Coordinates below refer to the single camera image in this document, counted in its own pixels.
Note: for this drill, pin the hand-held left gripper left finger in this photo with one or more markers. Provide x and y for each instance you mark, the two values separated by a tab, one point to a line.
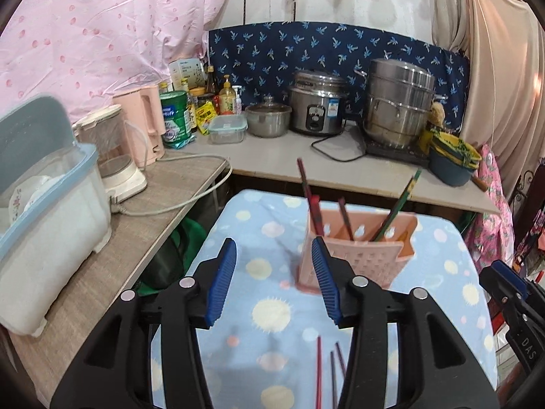
221	281

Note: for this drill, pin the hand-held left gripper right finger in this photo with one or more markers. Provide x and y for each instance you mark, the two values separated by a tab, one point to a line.
323	277

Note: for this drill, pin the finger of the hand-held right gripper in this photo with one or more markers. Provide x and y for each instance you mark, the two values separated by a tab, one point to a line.
502	296
513	279

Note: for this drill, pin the pink perforated utensil holder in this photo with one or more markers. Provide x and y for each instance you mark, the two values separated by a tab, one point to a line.
374	264

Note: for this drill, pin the maroon chopstick gold band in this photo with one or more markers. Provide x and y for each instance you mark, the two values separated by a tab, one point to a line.
340	360

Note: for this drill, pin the dark brown chopstick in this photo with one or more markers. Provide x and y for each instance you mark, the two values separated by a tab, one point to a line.
307	191

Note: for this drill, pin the red chopstick black band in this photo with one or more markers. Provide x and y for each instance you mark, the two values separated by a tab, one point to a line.
317	370

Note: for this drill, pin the green and black bag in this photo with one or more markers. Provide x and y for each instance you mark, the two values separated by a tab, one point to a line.
170	264

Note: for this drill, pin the blue dotted tablecloth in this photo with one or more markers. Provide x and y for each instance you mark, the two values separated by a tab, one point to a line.
272	306

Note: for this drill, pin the pink pineapple print garment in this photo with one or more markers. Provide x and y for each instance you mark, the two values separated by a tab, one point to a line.
494	204

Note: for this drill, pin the blue plastic bowl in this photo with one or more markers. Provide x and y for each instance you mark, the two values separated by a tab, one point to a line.
451	172

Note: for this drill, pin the white countertop appliance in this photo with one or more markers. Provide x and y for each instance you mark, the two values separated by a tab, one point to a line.
123	179

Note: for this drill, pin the black induction cooker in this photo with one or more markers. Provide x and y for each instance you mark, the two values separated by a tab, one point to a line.
396	153

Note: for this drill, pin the yellow green cloth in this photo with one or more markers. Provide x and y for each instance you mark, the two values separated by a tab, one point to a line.
455	147

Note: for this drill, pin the clear food container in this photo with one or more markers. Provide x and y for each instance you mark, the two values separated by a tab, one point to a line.
225	130

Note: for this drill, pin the yellow packet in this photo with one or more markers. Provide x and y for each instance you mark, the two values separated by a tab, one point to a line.
205	117

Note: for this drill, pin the small pot glass lid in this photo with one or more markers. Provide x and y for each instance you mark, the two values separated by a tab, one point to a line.
266	121

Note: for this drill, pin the steel rice cooker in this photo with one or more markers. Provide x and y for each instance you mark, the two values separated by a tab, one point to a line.
315	110

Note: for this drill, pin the green tin can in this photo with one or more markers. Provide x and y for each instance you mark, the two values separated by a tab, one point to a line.
174	115

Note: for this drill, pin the white dish box grey lid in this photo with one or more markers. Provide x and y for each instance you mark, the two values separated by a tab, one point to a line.
51	243

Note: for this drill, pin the pink plastic jug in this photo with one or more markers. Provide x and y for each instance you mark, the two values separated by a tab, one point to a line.
140	123

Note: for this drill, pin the white pump bottle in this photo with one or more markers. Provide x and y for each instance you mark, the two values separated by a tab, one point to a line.
237	102

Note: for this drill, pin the brown sponge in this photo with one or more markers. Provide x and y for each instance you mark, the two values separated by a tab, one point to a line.
436	115

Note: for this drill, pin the yellow liquid bottle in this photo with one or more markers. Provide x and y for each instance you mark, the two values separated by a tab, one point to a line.
227	100

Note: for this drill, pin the steel steamer pot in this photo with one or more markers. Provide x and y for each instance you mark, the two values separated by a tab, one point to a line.
400	110

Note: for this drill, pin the dark sauce bottle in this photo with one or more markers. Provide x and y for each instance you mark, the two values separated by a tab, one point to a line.
209	79

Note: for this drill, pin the beige curtain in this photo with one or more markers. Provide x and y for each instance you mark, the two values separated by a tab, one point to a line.
502	72

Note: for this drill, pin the white carton green print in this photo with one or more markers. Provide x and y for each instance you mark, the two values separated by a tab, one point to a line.
187	72

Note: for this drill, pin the navy floral cloth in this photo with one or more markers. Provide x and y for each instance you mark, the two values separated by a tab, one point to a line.
276	51

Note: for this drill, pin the pink spotted sheet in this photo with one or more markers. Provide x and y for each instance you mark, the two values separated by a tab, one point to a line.
106	30

